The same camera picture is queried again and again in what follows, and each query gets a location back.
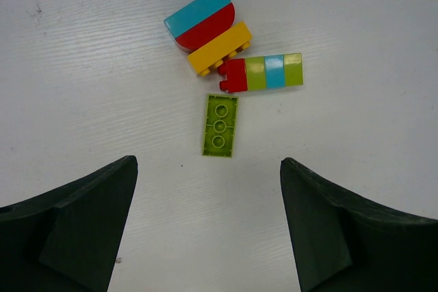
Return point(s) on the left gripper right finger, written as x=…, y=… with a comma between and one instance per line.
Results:
x=344, y=242

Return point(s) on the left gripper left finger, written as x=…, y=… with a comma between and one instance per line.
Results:
x=67, y=239

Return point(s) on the lime green long lego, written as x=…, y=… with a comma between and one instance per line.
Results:
x=220, y=122

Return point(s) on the red green blue lego stack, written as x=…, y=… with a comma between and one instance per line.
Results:
x=261, y=73

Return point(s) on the blue red yellow lego stack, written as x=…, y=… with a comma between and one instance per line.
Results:
x=207, y=30

